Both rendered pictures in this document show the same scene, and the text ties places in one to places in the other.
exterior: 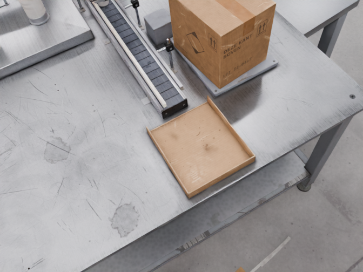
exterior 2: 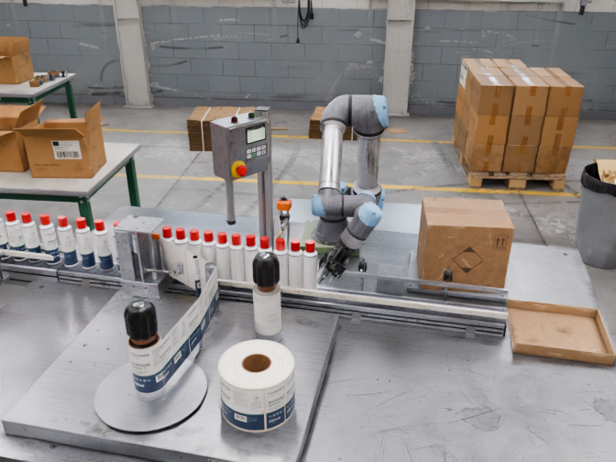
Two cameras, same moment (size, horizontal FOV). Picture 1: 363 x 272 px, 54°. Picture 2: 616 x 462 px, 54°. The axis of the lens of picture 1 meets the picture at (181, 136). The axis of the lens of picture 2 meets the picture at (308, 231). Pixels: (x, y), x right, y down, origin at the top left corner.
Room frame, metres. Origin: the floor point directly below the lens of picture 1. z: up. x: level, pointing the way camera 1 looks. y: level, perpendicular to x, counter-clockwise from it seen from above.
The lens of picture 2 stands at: (0.37, 1.77, 2.05)
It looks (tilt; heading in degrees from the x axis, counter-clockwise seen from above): 27 degrees down; 305
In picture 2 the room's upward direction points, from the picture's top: straight up
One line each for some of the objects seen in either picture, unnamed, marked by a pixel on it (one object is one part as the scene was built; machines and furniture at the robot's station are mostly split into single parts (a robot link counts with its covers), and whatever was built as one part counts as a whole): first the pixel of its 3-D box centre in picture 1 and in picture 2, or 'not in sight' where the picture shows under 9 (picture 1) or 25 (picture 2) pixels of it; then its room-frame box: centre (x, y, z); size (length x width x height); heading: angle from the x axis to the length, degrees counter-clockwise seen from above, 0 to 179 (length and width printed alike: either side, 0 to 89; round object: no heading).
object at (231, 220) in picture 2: not in sight; (229, 197); (1.73, 0.30, 1.18); 0.04 x 0.04 x 0.21
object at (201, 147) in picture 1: (199, 143); (557, 329); (0.62, -0.06, 0.85); 0.30 x 0.26 x 0.04; 23
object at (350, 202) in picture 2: not in sight; (360, 206); (1.28, 0.13, 1.20); 0.11 x 0.11 x 0.08; 29
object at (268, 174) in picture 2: not in sight; (265, 199); (1.63, 0.21, 1.16); 0.04 x 0.04 x 0.67; 23
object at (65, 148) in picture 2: not in sight; (66, 137); (3.38, -0.16, 0.97); 0.51 x 0.39 x 0.37; 124
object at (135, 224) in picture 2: not in sight; (138, 224); (1.89, 0.58, 1.14); 0.14 x 0.11 x 0.01; 23
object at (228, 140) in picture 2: not in sight; (240, 146); (1.67, 0.29, 1.38); 0.17 x 0.10 x 0.19; 78
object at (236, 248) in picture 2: not in sight; (237, 259); (1.64, 0.37, 0.98); 0.05 x 0.05 x 0.20
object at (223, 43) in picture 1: (219, 27); (461, 244); (1.02, -0.20, 0.99); 0.30 x 0.24 x 0.27; 29
